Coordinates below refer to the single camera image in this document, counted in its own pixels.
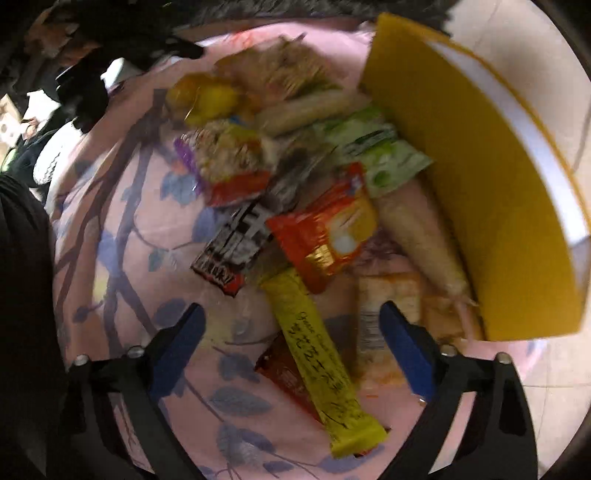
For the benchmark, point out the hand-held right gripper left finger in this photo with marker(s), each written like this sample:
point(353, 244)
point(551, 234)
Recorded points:
point(178, 344)

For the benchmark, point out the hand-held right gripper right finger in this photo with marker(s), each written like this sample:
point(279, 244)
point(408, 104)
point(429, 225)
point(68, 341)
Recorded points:
point(406, 350)

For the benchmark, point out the clear cracker packet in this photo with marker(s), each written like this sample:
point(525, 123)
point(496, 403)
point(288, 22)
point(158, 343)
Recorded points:
point(448, 316)
point(376, 295)

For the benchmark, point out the long yellow snack bar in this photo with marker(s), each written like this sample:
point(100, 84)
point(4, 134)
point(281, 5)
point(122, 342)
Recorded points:
point(318, 360)

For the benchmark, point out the long beige roll packet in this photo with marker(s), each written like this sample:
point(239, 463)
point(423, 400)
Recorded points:
point(425, 235)
point(309, 110)

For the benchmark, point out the black white snack packet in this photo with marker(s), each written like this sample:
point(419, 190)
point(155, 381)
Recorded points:
point(240, 240)

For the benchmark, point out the orange red biscuit packet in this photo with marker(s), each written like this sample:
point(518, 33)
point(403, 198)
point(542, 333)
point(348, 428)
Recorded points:
point(323, 230)

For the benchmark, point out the noodle snack packet red edge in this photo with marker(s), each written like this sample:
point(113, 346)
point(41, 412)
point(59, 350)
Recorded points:
point(226, 157)

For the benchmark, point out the yellow box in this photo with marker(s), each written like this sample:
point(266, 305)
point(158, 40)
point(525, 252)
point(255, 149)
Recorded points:
point(466, 161)

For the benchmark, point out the green white snack packet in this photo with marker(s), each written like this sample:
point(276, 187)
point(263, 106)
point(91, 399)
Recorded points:
point(374, 147)

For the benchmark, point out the yellow jelly packet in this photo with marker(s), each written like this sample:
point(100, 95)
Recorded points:
point(207, 99)

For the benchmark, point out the brown crispy snack packet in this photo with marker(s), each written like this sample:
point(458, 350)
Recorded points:
point(281, 67)

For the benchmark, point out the pink floral blanket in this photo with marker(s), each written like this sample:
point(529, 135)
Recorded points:
point(138, 221)

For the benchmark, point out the dark cloth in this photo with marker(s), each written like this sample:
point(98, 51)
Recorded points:
point(23, 323)

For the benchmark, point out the white cloth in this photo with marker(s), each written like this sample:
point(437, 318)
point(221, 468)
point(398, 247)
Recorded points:
point(53, 152)

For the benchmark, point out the black cloth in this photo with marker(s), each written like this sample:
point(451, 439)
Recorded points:
point(115, 32)

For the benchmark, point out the dark grey fuzzy blanket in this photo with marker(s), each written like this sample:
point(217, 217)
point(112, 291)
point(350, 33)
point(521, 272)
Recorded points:
point(314, 11)

